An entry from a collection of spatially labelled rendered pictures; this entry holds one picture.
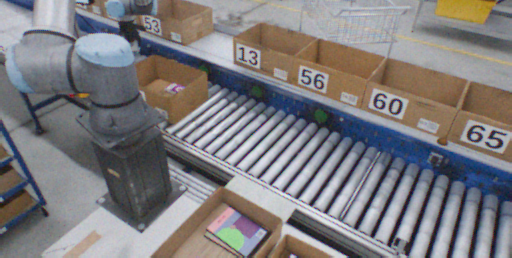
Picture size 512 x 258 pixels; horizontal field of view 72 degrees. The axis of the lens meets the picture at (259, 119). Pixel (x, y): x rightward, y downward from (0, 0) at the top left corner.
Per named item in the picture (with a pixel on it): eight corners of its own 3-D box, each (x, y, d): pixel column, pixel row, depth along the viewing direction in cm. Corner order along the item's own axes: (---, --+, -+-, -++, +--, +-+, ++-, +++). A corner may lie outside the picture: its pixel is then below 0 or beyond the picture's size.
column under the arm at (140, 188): (141, 234, 129) (122, 171, 109) (95, 203, 139) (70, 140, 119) (188, 188, 146) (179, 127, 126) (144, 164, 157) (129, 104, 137)
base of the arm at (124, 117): (108, 142, 107) (100, 116, 101) (79, 116, 117) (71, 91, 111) (161, 117, 118) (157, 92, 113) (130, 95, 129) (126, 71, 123)
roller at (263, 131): (221, 168, 163) (221, 161, 160) (279, 114, 197) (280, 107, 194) (230, 173, 161) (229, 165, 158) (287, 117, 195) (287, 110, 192)
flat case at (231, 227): (246, 260, 120) (246, 257, 119) (206, 230, 128) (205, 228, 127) (269, 232, 128) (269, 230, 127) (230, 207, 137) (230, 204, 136)
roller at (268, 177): (256, 187, 154) (256, 179, 151) (310, 127, 189) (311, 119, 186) (265, 192, 152) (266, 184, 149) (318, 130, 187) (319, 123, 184)
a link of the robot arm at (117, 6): (127, 0, 166) (132, -8, 175) (102, 0, 165) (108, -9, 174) (130, 19, 171) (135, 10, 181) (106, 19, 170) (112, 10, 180)
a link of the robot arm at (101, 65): (134, 104, 106) (123, 51, 96) (75, 105, 105) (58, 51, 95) (143, 79, 119) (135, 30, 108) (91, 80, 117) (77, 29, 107)
